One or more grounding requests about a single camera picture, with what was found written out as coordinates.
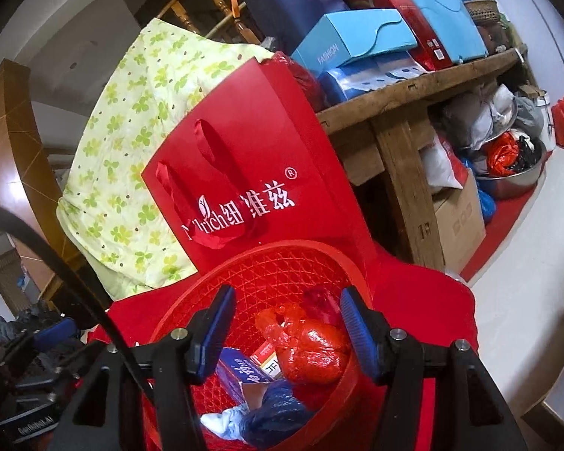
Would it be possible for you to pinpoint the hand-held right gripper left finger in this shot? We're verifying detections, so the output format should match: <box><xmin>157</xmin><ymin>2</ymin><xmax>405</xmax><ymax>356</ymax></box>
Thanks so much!
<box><xmin>47</xmin><ymin>285</ymin><xmax>238</xmax><ymax>451</ymax></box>

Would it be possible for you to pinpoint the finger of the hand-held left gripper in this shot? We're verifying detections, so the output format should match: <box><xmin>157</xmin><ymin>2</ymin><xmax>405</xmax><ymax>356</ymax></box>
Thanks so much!
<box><xmin>9</xmin><ymin>318</ymin><xmax>82</xmax><ymax>363</ymax></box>

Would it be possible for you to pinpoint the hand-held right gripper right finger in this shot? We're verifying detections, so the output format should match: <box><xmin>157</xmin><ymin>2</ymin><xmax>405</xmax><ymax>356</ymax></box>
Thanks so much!
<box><xmin>340</xmin><ymin>286</ymin><xmax>530</xmax><ymax>451</ymax></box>

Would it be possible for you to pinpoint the blue and white small box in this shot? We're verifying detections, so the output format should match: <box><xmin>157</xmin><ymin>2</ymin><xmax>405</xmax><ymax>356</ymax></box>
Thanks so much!
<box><xmin>216</xmin><ymin>348</ymin><xmax>273</xmax><ymax>386</ymax></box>

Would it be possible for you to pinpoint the dark red wrapper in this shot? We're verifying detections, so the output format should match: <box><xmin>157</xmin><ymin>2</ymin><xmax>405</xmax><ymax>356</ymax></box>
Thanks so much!
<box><xmin>303</xmin><ymin>286</ymin><xmax>344</xmax><ymax>325</ymax></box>

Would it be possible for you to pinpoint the red-orange plastic bag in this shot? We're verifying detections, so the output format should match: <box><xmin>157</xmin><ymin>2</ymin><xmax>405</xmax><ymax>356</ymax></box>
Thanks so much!
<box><xmin>255</xmin><ymin>304</ymin><xmax>353</xmax><ymax>386</ymax></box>

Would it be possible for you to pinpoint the white and orange small box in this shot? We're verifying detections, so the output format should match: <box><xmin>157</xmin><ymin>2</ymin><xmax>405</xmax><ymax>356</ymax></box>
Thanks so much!
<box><xmin>256</xmin><ymin>343</ymin><xmax>285</xmax><ymax>381</ymax></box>

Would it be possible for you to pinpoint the red mesh plastic basket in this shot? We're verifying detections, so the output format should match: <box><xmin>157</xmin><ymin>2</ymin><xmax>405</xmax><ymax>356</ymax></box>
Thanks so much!
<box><xmin>141</xmin><ymin>241</ymin><xmax>381</xmax><ymax>451</ymax></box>

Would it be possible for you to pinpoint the red cloth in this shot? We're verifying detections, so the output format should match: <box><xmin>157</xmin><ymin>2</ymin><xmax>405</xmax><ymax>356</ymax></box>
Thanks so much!
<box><xmin>87</xmin><ymin>239</ymin><xmax>480</xmax><ymax>451</ymax></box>

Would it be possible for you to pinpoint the red floor mat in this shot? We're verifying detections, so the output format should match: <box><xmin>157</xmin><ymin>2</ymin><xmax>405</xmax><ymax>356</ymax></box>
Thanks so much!
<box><xmin>461</xmin><ymin>150</ymin><xmax>553</xmax><ymax>283</ymax></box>

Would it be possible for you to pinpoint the white sack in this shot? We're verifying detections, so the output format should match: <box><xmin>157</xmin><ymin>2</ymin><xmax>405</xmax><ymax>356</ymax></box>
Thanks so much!
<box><xmin>420</xmin><ymin>134</ymin><xmax>468</xmax><ymax>193</ymax></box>

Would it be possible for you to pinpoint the curved wooden pillar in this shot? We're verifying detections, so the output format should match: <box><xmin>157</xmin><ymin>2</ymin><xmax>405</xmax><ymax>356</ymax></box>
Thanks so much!
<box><xmin>0</xmin><ymin>59</ymin><xmax>99</xmax><ymax>311</ymax></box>

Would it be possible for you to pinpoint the metal basin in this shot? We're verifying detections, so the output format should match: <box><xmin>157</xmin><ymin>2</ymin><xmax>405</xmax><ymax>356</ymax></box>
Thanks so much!
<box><xmin>475</xmin><ymin>138</ymin><xmax>548</xmax><ymax>200</ymax></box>

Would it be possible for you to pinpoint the red paper gift bag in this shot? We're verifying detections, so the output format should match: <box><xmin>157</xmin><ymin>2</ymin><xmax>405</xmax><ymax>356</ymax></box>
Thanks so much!
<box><xmin>141</xmin><ymin>56</ymin><xmax>377</xmax><ymax>275</ymax></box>

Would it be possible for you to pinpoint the green clover print quilt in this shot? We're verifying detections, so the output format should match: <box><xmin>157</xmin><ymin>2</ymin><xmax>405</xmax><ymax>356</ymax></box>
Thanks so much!
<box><xmin>56</xmin><ymin>18</ymin><xmax>273</xmax><ymax>301</ymax></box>

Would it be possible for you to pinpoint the orange-red plastic bag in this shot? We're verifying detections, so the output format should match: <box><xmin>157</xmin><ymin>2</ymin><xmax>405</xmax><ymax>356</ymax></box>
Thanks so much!
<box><xmin>486</xmin><ymin>132</ymin><xmax>520</xmax><ymax>177</ymax></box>

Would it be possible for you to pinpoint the grey plastic bag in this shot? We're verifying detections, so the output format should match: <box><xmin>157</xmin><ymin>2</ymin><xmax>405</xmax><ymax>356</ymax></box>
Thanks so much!
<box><xmin>444</xmin><ymin>85</ymin><xmax>518</xmax><ymax>148</ymax></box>

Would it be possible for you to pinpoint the blue white patterned packet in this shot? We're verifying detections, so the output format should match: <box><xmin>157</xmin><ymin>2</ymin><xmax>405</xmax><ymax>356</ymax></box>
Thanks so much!
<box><xmin>317</xmin><ymin>51</ymin><xmax>433</xmax><ymax>104</ymax></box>

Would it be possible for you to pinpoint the dark red plastic bag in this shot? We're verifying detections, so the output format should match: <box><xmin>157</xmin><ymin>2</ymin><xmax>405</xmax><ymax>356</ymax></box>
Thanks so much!
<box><xmin>273</xmin><ymin>51</ymin><xmax>327</xmax><ymax>114</ymax></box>

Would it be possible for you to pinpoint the light blue cardboard box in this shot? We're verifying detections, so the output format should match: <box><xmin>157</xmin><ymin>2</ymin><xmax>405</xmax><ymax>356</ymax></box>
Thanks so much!
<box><xmin>291</xmin><ymin>8</ymin><xmax>419</xmax><ymax>69</ymax></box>

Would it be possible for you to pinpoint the wooden stair railing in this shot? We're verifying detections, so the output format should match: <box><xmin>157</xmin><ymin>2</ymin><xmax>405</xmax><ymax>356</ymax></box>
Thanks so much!
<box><xmin>155</xmin><ymin>0</ymin><xmax>273</xmax><ymax>52</ymax></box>

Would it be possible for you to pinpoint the light blue plastic storage bin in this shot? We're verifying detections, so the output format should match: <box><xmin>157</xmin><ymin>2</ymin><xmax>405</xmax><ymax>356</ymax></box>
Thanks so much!
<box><xmin>397</xmin><ymin>0</ymin><xmax>490</xmax><ymax>64</ymax></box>

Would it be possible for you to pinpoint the red gift box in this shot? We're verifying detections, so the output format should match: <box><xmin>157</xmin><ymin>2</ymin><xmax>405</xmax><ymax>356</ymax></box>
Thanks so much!
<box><xmin>367</xmin><ymin>0</ymin><xmax>454</xmax><ymax>71</ymax></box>

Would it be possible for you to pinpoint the woven basket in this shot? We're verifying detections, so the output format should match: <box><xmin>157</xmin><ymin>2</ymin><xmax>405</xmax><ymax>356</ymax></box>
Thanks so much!
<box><xmin>465</xmin><ymin>0</ymin><xmax>501</xmax><ymax>22</ymax></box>

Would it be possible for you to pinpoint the black cable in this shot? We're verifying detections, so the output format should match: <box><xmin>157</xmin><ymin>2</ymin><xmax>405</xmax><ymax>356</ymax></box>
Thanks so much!
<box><xmin>0</xmin><ymin>198</ymin><xmax>156</xmax><ymax>400</ymax></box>

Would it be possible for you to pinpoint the navy bag with orange strap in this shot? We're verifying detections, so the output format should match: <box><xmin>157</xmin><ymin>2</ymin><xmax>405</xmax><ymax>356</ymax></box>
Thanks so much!
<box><xmin>237</xmin><ymin>0</ymin><xmax>351</xmax><ymax>52</ymax></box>

